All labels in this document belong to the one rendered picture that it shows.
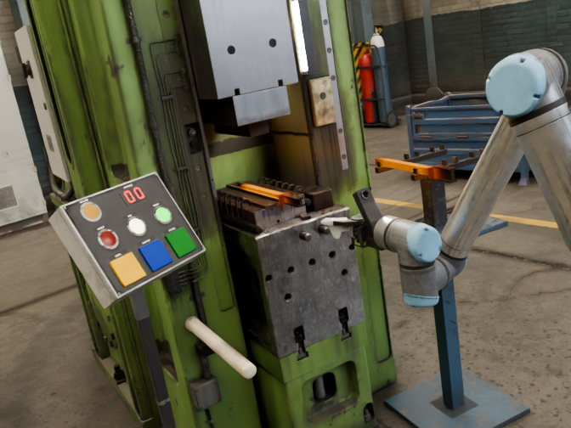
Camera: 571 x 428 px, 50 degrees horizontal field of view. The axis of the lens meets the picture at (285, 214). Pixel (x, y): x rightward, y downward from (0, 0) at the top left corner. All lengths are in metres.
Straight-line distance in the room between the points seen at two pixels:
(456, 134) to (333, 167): 3.54
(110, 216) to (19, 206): 5.50
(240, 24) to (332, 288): 0.95
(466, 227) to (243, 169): 1.18
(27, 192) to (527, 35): 7.31
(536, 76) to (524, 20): 8.92
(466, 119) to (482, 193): 4.19
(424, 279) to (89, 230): 0.86
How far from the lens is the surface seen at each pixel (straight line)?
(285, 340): 2.14
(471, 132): 5.73
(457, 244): 1.63
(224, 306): 2.22
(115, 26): 1.99
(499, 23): 10.41
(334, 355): 2.29
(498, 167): 1.52
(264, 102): 2.01
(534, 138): 1.31
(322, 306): 2.18
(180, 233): 1.77
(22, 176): 7.16
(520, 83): 1.29
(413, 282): 1.56
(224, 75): 1.95
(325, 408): 2.42
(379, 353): 2.71
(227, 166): 2.49
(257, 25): 2.01
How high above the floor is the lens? 1.51
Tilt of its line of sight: 16 degrees down
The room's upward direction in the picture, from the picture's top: 10 degrees counter-clockwise
